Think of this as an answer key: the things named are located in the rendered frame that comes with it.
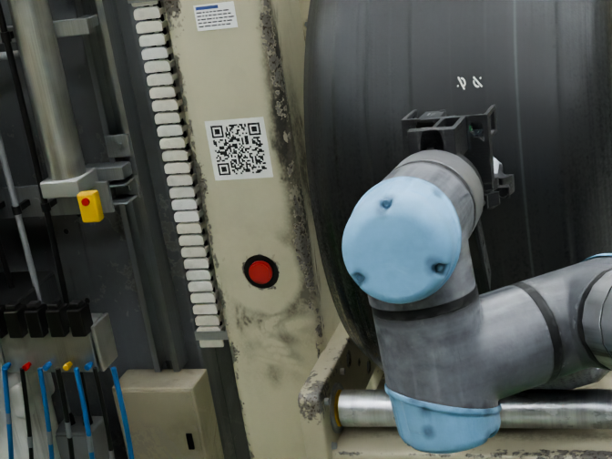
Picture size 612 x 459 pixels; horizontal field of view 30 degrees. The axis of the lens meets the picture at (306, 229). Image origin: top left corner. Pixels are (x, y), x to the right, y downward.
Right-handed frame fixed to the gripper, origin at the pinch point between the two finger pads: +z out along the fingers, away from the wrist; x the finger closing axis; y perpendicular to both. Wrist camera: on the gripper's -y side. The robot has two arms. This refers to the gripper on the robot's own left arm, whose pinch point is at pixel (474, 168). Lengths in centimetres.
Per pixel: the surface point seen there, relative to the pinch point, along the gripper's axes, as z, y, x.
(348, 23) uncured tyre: 6.3, 13.9, 12.4
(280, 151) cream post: 22.3, -1.4, 26.4
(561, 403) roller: 18.2, -31.4, -4.9
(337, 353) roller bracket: 24.5, -27.7, 22.7
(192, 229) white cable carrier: 24.4, -11.0, 39.9
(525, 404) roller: 18.2, -31.5, -0.9
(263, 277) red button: 23.5, -17.2, 30.9
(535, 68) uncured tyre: 3.1, 8.5, -5.8
